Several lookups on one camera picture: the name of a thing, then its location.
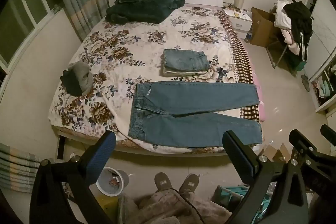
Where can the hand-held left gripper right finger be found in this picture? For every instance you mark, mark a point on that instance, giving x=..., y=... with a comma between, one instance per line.
x=233, y=153

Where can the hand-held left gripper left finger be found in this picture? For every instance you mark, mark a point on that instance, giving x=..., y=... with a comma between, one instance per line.
x=105, y=146

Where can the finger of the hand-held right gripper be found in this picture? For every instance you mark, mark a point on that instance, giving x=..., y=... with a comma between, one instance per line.
x=328, y=132
x=302, y=144

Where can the blue denim pants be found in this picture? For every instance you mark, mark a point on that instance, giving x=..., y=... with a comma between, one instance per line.
x=183, y=60
x=183, y=129

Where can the folded cream pants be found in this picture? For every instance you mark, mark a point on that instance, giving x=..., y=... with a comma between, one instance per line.
x=183, y=73

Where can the folded blue denim pants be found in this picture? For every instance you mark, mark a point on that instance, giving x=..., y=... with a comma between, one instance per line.
x=183, y=60

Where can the flat cardboard pieces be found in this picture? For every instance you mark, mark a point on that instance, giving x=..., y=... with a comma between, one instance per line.
x=275, y=153

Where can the white trash bin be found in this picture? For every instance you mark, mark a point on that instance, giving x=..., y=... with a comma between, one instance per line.
x=110, y=183

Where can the teal plastic crate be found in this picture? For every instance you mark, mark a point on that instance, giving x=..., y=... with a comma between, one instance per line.
x=231, y=193

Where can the grey slipper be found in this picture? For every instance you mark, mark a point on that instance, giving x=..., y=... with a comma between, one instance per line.
x=163, y=182
x=189, y=183

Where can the yellow box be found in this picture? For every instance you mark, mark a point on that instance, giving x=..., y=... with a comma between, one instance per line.
x=106, y=209

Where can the black garment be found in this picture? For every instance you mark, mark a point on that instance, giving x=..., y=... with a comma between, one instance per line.
x=72, y=85

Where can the grey garment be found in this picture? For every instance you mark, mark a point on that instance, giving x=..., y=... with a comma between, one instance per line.
x=81, y=74

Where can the striped cloth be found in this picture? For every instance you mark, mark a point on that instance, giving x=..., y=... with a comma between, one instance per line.
x=18, y=166

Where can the folding chair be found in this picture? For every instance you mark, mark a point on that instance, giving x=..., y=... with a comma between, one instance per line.
x=275, y=53

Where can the brown checkered bed sheet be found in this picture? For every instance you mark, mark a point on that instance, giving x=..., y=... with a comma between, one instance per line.
x=240, y=56

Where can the floral blanket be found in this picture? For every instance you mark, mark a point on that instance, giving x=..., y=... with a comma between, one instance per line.
x=118, y=37

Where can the plastic water bottle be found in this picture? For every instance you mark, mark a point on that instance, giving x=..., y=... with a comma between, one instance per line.
x=248, y=35

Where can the black clothes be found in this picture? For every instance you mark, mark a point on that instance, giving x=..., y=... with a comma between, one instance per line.
x=300, y=16

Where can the cardboard box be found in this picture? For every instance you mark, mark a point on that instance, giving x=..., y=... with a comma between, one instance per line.
x=262, y=27

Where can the white and pink clothes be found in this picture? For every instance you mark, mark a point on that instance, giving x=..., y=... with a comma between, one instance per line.
x=281, y=16

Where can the white nightstand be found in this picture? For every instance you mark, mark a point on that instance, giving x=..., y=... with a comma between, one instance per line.
x=242, y=23

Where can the dark green blanket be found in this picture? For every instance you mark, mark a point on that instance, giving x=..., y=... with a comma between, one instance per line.
x=147, y=3

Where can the window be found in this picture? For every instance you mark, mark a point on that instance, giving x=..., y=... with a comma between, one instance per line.
x=15, y=16

